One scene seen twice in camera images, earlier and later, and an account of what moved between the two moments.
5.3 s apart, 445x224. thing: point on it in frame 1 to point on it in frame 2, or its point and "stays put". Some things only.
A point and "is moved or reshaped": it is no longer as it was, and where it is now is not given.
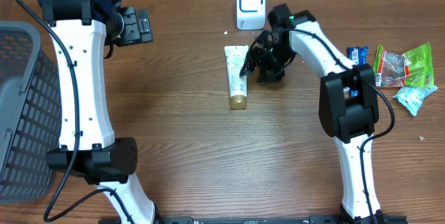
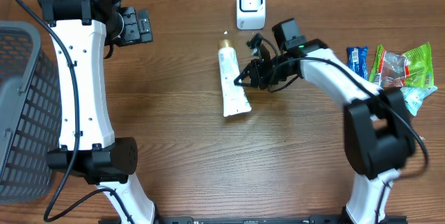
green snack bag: x=414 y=68 stays put
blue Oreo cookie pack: x=357 y=56 stays put
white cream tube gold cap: x=235 y=56 is moved or reshaped
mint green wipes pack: x=412 y=97 stays put
